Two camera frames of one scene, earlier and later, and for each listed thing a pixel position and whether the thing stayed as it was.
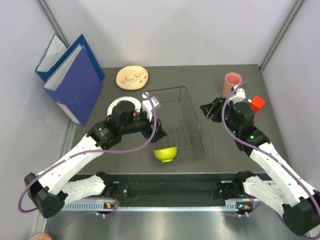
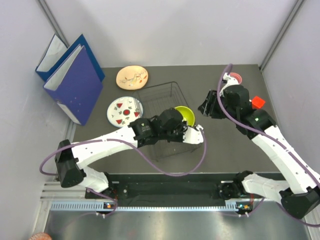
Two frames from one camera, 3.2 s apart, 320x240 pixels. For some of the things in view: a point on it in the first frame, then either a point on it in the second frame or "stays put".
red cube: (256, 103) stays put
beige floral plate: (131, 77) stays put
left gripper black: (159, 133) to (181, 126)
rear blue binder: (56, 53) stays put
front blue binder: (75, 85) stays put
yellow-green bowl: (166, 154) to (187, 114)
